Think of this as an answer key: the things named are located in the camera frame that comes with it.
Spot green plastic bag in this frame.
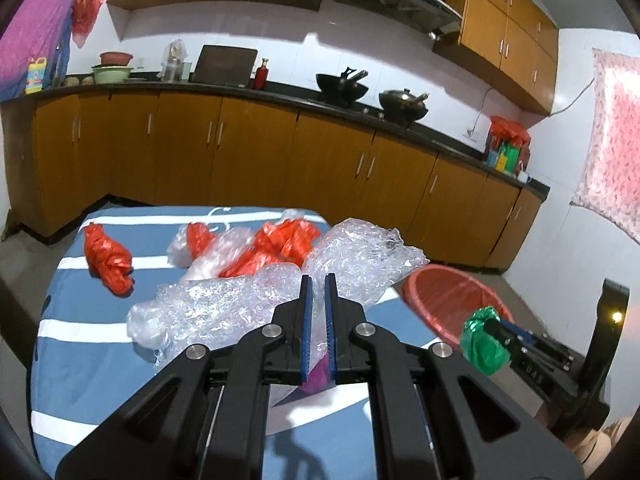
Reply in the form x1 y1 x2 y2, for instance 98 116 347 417
459 306 510 376

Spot large bubble wrap sheet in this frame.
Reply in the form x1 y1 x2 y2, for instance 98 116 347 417
126 219 427 370

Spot pink plastic bag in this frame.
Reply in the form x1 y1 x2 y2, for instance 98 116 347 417
300 342 331 394

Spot small red plastic bag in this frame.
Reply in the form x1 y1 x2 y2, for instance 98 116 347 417
82 223 134 297

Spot large red plastic bag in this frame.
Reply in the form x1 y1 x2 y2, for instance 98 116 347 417
218 219 320 278

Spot lower wooden kitchen cabinets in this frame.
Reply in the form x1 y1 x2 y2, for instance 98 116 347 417
1 89 548 271

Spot person's right hand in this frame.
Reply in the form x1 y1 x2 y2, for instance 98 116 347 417
564 420 626 478

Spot red plastic basin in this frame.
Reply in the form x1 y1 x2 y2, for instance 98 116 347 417
401 263 515 349

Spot blue white striped tablecloth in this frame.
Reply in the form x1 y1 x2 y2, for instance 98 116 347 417
30 205 436 480

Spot red bag with clear plastic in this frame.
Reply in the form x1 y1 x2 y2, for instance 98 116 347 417
167 222 254 283

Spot pink floral cloth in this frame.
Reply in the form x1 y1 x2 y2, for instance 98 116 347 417
572 49 640 240

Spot colourful boxes on counter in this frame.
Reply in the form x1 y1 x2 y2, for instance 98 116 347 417
485 136 530 176

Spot black countertop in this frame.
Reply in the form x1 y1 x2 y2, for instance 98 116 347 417
1 79 551 200

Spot red bag on countertop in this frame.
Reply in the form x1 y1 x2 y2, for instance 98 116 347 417
489 116 530 148

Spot black wok with lid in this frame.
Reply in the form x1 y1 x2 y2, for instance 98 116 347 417
378 89 430 128

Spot black wok left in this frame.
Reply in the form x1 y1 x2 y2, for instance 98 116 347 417
316 67 369 107

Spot red bottle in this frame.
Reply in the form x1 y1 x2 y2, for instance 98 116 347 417
253 58 269 90

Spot clear bag with jars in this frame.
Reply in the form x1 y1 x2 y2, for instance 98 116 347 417
157 38 191 82

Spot dark cutting board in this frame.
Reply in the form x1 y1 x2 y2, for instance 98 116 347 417
191 44 258 88

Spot stacked bowls on counter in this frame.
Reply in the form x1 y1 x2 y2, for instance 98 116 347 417
92 51 134 84

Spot upper right wooden cabinets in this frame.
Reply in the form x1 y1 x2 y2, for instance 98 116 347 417
434 0 559 116

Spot yellow detergent bottle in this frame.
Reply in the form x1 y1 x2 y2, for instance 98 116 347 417
24 56 48 94

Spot purple curtain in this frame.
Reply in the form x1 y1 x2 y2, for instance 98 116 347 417
1 0 75 101

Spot hanging red plastic bag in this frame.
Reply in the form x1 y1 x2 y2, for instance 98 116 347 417
72 0 105 49

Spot wall power socket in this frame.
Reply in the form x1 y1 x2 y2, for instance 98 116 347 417
464 128 480 142

